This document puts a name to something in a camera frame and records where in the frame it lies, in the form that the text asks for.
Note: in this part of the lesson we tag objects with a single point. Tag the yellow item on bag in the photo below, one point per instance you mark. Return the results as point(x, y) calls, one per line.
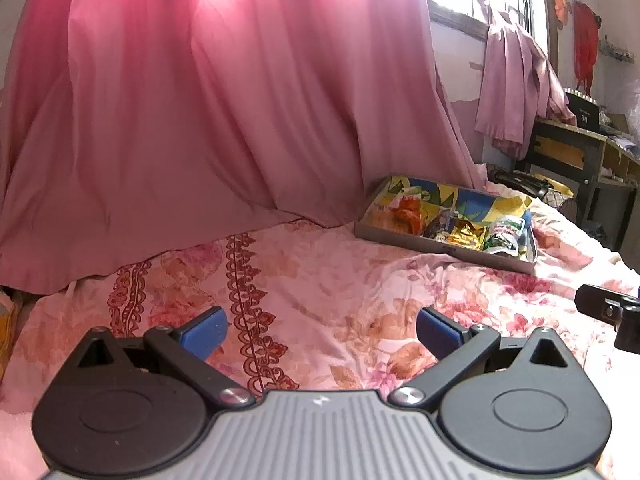
point(556, 185)

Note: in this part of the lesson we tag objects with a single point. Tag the gold foil snack packet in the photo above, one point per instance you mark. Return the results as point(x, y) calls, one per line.
point(467, 234)

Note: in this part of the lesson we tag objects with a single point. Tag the orange wall ornament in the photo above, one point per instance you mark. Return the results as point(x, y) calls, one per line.
point(562, 10)

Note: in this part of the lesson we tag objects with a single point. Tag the green white snack pouch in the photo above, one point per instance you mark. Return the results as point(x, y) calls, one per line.
point(503, 236)

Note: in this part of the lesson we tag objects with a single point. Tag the blue dark snack packet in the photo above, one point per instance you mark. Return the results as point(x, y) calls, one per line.
point(441, 226)

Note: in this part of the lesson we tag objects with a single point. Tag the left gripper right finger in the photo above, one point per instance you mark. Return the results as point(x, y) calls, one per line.
point(461, 353)

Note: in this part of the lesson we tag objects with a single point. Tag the quilted brown bag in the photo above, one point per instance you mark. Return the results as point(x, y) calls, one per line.
point(527, 184)

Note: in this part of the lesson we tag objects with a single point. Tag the red hanging decoration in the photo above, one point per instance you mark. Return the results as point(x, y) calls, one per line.
point(586, 38)

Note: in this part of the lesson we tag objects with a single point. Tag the pink draped curtain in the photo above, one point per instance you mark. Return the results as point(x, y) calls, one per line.
point(134, 127)

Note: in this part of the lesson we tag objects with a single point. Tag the black box on desk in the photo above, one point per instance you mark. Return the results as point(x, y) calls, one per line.
point(586, 110)

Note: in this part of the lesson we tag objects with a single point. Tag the orange snack packet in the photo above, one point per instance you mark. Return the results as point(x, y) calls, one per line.
point(408, 209)

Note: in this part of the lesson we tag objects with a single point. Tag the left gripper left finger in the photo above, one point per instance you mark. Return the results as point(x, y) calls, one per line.
point(183, 351)

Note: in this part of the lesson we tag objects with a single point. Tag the floral pink bedspread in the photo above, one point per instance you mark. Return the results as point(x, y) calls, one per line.
point(316, 308)

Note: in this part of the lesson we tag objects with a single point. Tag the mauve tied curtain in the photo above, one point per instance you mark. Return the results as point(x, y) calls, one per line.
point(518, 86)

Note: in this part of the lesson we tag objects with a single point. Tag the wire wall shelf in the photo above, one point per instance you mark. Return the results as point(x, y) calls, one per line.
point(619, 54)

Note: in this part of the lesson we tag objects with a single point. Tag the colourful cardboard tray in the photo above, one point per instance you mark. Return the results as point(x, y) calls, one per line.
point(378, 225)

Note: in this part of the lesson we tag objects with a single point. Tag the black wooden desk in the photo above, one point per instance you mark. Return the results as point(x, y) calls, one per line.
point(605, 176)

